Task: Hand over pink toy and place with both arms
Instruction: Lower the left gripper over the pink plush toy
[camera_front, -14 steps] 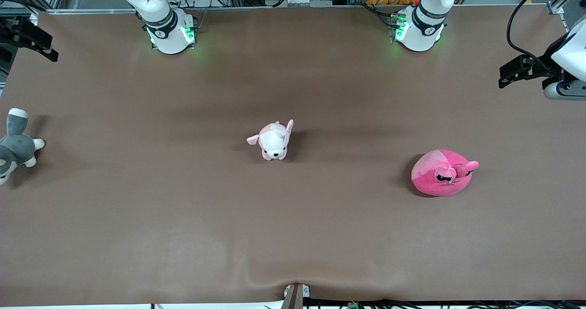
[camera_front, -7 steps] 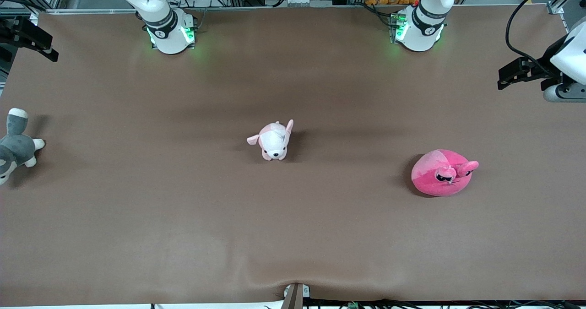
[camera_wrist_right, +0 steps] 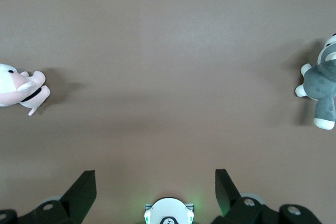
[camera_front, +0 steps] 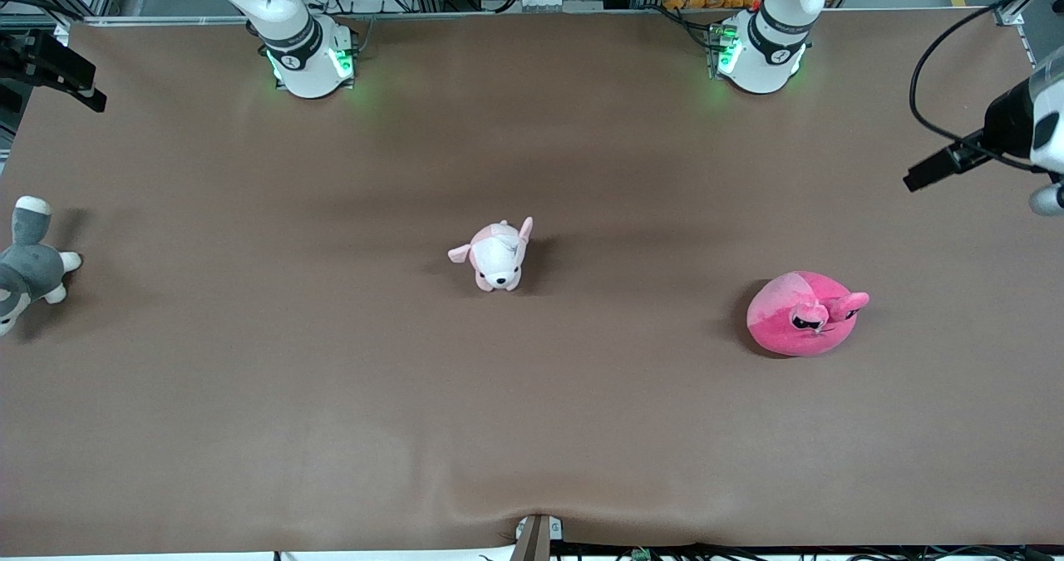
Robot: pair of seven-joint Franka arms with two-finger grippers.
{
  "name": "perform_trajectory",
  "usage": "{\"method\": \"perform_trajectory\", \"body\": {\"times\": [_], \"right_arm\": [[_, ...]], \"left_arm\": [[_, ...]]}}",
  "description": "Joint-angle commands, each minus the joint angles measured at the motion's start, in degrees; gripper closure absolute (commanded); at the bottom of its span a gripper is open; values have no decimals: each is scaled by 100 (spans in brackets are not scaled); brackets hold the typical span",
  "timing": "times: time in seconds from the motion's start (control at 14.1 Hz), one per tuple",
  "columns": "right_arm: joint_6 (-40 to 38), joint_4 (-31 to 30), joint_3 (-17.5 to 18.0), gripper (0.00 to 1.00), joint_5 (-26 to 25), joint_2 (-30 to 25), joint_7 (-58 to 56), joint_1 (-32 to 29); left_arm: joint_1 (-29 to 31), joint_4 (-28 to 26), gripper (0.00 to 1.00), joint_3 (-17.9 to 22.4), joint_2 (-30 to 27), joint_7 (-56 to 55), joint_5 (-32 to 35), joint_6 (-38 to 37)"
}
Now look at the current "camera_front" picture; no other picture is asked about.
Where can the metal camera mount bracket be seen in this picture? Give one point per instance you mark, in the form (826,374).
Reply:
(534,540)

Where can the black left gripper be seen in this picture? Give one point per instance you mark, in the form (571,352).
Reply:
(1004,122)

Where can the hot pink round plush toy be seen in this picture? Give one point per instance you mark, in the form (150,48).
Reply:
(790,328)

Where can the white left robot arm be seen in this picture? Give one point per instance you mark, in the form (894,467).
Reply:
(765,58)

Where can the pale pink white plush dog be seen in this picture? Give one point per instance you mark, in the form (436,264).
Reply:
(497,258)

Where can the white terminal block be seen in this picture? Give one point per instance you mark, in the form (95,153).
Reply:
(544,1)

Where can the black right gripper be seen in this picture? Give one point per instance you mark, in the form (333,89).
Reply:
(23,61)

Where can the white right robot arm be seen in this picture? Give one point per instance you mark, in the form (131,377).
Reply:
(303,62)

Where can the grey white plush husky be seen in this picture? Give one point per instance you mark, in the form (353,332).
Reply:
(29,270)

